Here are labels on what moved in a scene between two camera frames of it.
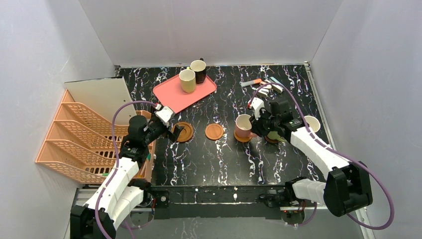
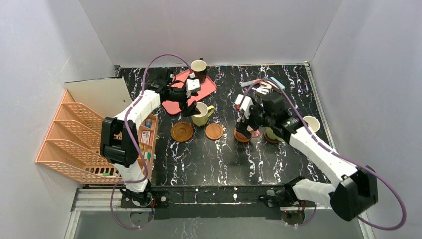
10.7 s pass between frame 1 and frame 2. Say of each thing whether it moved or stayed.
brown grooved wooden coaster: stayed
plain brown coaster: stayed
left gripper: moved
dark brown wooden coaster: stayed
